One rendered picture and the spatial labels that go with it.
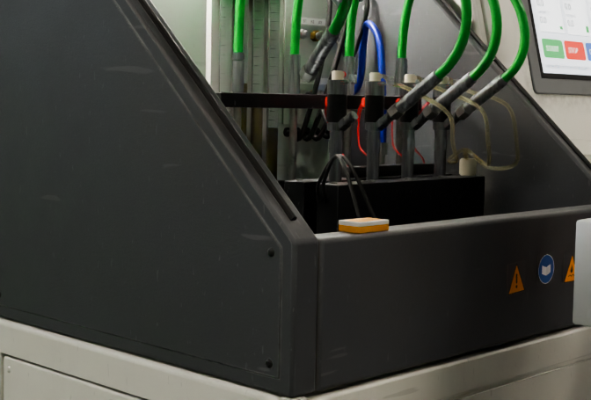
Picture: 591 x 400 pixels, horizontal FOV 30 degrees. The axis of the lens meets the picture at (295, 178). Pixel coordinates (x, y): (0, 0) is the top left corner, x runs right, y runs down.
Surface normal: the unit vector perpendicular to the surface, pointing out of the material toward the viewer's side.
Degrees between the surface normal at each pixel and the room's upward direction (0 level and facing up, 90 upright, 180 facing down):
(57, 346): 90
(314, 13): 90
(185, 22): 90
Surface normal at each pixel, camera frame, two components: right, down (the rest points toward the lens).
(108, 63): -0.69, 0.04
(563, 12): 0.70, -0.18
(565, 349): 0.72, 0.06
